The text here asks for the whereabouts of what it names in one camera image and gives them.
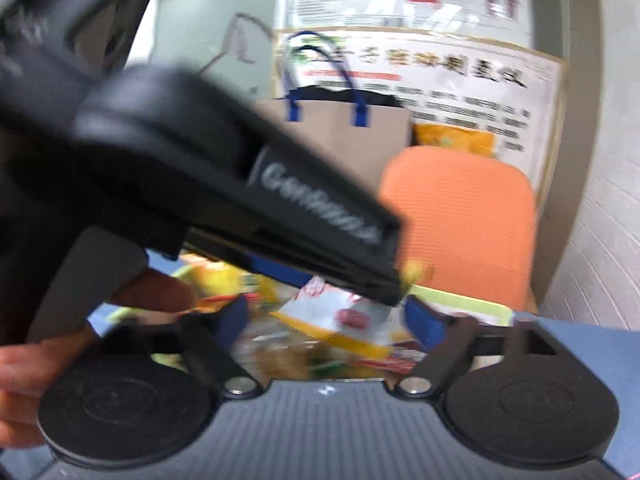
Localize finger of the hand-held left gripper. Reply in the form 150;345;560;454
182;229;405;308

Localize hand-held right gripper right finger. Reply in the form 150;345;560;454
396;295;558;400

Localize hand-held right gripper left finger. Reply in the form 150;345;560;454
102;296;264;400

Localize yellow triangular chips packet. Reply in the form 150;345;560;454
172;261;278;313

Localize green cardboard box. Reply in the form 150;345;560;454
107;260;516;383

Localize white yellow snack packet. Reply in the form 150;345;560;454
271;276;398;361

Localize person's left hand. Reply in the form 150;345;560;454
0;266;197;450

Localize orange chair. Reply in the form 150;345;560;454
377;146;540;311

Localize yellow plastic bag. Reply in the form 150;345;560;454
412;124;497;159

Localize brown paper bag blue handles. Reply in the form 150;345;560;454
255;31;415;196

